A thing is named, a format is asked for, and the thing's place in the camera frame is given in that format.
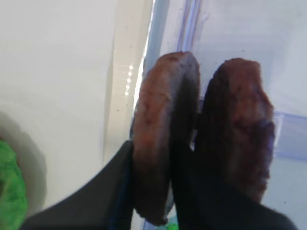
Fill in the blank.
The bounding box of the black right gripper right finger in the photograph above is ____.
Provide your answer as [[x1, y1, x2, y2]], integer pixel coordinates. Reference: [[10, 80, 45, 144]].
[[169, 139, 297, 230]]

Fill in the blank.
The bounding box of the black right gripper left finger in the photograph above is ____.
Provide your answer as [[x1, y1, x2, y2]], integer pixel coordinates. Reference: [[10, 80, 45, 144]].
[[21, 140, 133, 230]]

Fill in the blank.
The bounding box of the brown meat patty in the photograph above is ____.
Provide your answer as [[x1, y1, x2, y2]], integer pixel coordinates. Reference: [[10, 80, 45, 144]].
[[194, 58, 275, 202], [132, 51, 200, 226]]

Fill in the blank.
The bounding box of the green lettuce leaf on bun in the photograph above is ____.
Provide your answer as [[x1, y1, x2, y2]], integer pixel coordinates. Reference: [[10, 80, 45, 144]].
[[0, 139, 28, 230]]

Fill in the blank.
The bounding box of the white rectangular serving tray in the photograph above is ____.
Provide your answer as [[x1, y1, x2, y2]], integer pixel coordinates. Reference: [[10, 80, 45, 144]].
[[0, 0, 153, 216]]

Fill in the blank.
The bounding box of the clear acrylic right rack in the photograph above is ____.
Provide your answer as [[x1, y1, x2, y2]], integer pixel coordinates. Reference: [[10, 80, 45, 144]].
[[143, 0, 307, 230]]

